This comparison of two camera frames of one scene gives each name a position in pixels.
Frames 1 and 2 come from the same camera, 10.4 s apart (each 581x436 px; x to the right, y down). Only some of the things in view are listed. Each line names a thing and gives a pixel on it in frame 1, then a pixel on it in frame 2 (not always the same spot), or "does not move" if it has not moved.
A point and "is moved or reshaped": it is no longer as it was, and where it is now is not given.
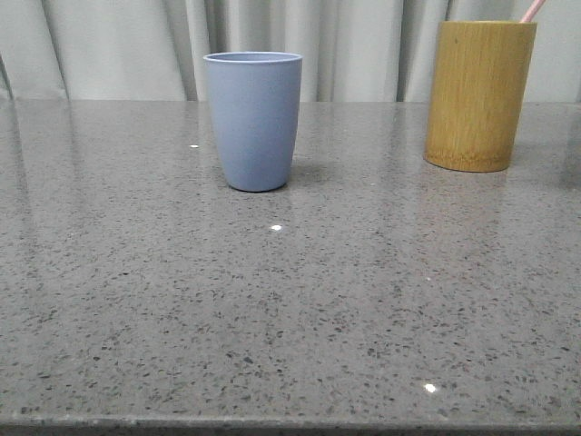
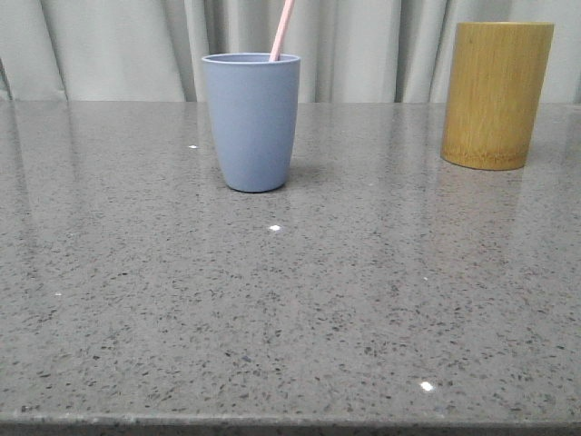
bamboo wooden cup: [480, 79] is moved or reshaped
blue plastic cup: [256, 98] does not move
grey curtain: [351, 50] does not move
